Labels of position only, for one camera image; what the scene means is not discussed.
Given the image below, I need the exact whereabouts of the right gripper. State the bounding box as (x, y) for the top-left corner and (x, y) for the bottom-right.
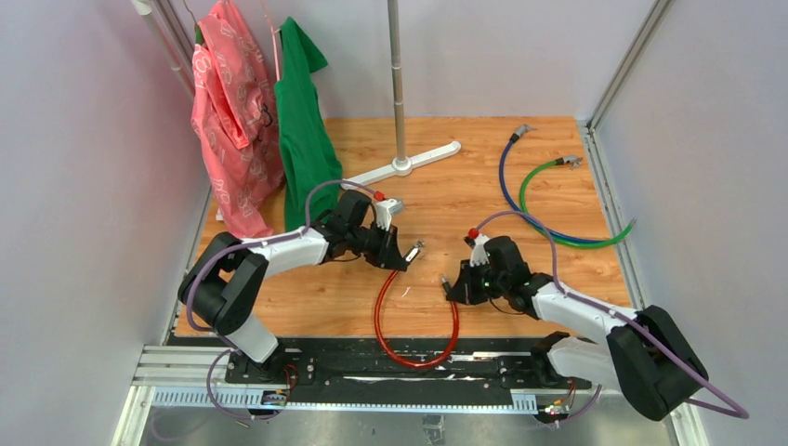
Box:
(449, 256), (509, 306)

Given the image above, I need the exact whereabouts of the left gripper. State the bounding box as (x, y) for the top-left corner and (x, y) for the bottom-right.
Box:
(348, 221), (407, 272)

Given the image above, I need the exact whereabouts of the red cable lock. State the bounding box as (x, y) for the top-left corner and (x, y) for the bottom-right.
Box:
(372, 239), (461, 370)

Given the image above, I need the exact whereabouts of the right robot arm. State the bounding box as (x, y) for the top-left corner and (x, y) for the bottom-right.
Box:
(441, 235), (709, 421)

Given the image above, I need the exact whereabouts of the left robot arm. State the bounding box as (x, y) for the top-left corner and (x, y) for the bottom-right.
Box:
(178, 190), (423, 384)

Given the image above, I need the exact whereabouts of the white clothes rack stand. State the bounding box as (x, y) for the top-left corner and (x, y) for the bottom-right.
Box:
(341, 0), (462, 190)

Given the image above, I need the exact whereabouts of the green t-shirt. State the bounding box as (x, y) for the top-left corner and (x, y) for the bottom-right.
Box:
(274, 17), (343, 231)

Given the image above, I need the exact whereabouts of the pink patterned garment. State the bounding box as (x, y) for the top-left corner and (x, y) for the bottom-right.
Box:
(190, 1), (284, 238)

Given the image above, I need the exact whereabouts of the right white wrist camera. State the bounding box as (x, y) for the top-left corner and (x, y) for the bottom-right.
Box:
(467, 228), (490, 267)

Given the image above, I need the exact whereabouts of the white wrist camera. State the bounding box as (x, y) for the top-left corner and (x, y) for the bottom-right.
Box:
(467, 228), (490, 267)
(373, 191), (404, 230)

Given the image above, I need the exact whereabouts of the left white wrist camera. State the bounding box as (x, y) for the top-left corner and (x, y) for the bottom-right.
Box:
(373, 191), (404, 230)

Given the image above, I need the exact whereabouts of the green cable lock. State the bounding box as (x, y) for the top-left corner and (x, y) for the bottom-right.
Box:
(518, 155), (637, 250)

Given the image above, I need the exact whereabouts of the blue cable lock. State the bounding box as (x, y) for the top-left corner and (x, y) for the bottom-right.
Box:
(498, 124), (607, 245)

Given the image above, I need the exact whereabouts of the aluminium frame rail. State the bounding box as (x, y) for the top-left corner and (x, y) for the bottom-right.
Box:
(111, 344), (709, 446)

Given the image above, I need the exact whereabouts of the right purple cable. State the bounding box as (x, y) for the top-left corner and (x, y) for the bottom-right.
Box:
(467, 210), (751, 426)

